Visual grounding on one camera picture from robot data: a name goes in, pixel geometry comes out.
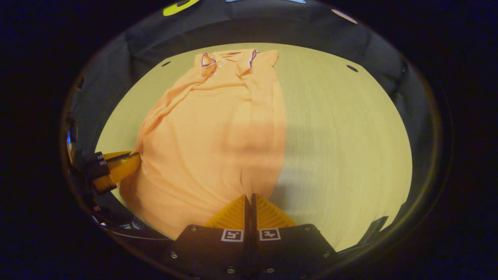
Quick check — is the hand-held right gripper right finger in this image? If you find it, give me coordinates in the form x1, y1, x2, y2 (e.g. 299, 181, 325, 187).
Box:
251, 193, 338, 275

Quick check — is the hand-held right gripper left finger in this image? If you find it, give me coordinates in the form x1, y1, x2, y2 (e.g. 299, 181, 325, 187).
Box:
170, 194, 252, 277

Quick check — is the orange polo T-shirt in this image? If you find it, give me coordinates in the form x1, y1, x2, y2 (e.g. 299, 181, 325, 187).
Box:
119, 49, 287, 240

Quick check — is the dark bar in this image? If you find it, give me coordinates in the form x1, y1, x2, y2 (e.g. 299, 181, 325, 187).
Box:
357, 216, 389, 246

